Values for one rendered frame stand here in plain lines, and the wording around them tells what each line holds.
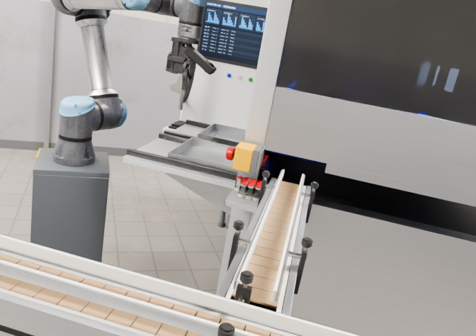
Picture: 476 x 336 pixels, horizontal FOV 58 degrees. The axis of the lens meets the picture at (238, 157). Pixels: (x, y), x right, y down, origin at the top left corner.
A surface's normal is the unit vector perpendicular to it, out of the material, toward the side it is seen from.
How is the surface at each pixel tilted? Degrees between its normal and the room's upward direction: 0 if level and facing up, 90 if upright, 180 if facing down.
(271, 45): 90
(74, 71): 90
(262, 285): 0
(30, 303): 0
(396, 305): 90
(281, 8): 90
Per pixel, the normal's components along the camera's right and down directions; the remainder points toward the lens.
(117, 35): 0.30, 0.32
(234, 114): -0.24, 0.24
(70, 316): 0.17, -0.95
